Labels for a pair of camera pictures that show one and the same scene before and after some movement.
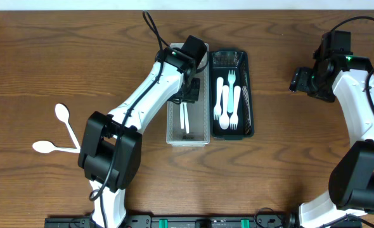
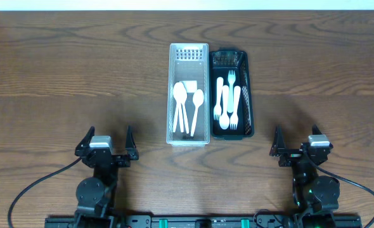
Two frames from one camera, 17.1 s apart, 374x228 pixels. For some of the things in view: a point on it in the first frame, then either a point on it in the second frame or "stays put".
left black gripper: (189, 95) → (108, 158)
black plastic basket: (221, 62) stays put
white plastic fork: (234, 118) stays put
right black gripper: (298, 80) → (296, 155)
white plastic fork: (217, 109) stays put
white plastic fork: (231, 78) stays put
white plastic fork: (224, 121) stays put
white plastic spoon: (182, 116) stays put
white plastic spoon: (44, 147) → (198, 100)
